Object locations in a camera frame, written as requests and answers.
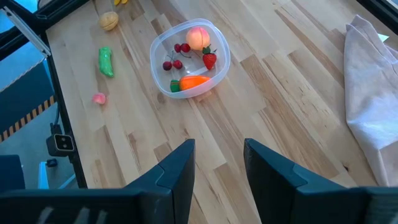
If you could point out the tan toy potato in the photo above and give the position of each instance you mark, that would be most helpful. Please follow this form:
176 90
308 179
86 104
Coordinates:
108 20

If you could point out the dark red toy cherry pair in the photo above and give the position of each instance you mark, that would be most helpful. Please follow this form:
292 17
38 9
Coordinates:
177 64

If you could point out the small black knob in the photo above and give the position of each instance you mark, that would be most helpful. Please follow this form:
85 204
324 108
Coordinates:
51 162

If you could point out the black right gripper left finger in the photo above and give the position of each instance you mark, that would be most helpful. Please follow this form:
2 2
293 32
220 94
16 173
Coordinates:
177 174

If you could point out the clear plastic tupperware container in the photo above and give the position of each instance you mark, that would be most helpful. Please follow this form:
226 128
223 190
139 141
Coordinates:
161 77

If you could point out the green toy pea pod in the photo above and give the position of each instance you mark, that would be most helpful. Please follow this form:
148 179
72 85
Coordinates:
105 62

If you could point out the bright red toy cherry pair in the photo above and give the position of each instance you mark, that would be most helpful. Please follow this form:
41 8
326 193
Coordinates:
185 47

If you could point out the pale paper note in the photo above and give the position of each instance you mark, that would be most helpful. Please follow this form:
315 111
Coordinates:
383 37

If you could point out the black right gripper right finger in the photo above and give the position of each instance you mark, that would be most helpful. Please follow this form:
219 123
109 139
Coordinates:
267 180

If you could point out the beige folded cloth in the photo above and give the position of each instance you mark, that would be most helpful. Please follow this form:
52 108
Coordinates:
370 93

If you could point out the black table-level camera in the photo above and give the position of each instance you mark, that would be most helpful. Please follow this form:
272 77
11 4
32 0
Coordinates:
60 145

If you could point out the pink wrinkled toy produce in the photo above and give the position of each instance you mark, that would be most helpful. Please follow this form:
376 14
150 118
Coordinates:
99 98

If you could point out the orange toy peach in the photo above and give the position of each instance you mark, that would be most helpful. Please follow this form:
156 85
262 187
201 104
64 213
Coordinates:
198 38

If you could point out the silver aluminium extrusion bar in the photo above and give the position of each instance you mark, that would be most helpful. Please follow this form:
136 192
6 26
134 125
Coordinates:
28 32

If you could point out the red toy strawberry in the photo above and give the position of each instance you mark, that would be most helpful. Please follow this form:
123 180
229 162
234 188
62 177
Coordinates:
209 60

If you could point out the black table frame rail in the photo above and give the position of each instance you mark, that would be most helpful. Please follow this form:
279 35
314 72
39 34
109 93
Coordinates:
382 11
63 109

